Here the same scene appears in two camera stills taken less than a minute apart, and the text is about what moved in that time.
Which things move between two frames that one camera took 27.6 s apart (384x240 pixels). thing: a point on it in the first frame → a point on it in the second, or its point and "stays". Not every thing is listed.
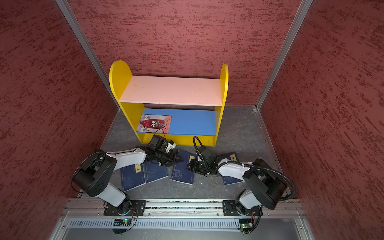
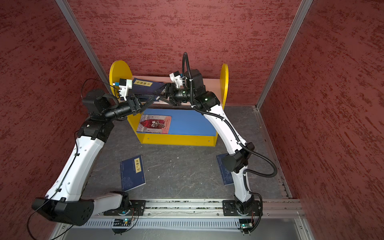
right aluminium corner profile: [304, 6] stays
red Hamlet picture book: [152, 123] stays
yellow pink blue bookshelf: [188, 110] stays
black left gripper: [172, 159] → [135, 104]
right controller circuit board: [245, 223] stays
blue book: [132, 176] stays
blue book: [153, 171] → [145, 87]
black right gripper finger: [193, 165] → [173, 103]
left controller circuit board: [125, 222] stays
